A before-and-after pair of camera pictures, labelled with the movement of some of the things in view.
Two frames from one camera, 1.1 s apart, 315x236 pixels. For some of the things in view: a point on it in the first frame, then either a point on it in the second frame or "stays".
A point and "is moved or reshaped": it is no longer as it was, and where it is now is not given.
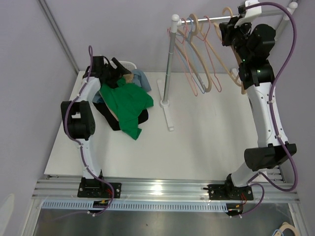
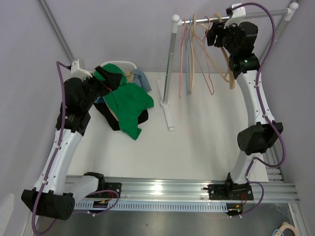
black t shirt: x=143 y=116 stays
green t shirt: x=126 y=100 stays
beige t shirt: x=128 y=77 stays
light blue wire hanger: x=186 y=63 → x=187 y=35
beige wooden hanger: x=218 y=26 is moved or reshaped
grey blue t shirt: x=138 y=77 stays
